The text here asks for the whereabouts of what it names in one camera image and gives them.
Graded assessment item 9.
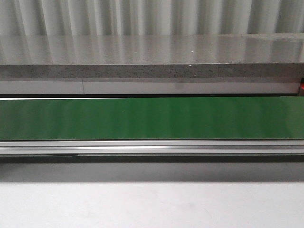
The green conveyor belt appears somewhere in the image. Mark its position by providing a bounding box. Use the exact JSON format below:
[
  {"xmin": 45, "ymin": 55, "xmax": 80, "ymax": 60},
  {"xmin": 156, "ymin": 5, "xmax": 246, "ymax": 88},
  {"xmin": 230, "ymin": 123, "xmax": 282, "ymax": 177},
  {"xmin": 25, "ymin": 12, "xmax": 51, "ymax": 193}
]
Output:
[{"xmin": 0, "ymin": 96, "xmax": 304, "ymax": 163}]

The white pleated curtain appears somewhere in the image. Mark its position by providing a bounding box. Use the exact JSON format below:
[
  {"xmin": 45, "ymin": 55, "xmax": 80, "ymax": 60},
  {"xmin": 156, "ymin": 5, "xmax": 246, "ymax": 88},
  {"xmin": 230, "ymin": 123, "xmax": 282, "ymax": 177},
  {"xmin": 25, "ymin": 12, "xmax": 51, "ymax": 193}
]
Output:
[{"xmin": 0, "ymin": 0, "xmax": 304, "ymax": 36}]

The grey granite counter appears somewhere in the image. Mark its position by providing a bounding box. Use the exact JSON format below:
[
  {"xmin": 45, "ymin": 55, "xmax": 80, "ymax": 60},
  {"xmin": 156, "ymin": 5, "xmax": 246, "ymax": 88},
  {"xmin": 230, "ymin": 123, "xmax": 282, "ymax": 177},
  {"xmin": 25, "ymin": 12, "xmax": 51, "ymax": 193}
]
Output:
[{"xmin": 0, "ymin": 34, "xmax": 304, "ymax": 97}]

